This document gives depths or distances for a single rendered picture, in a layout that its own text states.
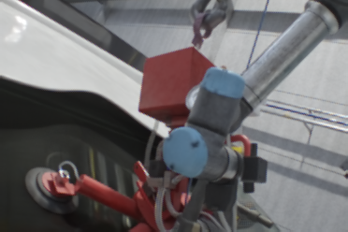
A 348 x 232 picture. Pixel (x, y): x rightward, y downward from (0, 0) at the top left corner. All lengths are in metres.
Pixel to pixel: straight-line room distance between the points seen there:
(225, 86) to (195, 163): 0.14
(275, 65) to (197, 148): 0.27
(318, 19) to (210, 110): 0.33
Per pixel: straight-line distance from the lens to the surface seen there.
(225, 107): 0.51
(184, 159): 0.48
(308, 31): 0.69
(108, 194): 1.17
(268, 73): 0.65
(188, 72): 1.08
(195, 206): 0.90
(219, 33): 10.85
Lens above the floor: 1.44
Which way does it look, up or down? 6 degrees up
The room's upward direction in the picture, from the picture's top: 22 degrees clockwise
